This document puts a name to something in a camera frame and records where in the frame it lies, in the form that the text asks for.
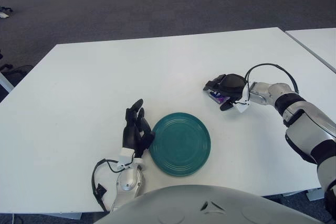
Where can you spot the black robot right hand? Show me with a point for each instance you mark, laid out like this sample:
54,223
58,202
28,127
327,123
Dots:
232,85

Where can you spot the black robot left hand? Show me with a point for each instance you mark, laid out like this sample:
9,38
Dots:
130,136

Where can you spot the blue purple gum pack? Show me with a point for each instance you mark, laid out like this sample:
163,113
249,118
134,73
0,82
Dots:
218,97

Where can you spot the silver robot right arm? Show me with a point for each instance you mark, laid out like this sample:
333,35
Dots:
304,129

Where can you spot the green round plate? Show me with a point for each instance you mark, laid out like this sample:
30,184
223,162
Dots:
180,144

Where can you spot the grey robot torso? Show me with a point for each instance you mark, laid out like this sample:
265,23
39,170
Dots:
183,205

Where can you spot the white table leg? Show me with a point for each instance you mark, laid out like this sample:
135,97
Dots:
5,82

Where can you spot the white shoe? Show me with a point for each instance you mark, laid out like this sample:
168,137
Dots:
3,15

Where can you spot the black chair base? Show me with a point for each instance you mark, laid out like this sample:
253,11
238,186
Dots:
5,9

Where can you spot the white table frame beam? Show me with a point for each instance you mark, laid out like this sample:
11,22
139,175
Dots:
315,195

